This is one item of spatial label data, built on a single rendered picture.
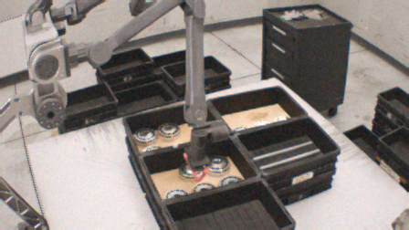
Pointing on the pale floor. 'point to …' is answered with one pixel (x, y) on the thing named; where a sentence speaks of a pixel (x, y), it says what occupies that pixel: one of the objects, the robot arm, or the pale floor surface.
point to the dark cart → (308, 55)
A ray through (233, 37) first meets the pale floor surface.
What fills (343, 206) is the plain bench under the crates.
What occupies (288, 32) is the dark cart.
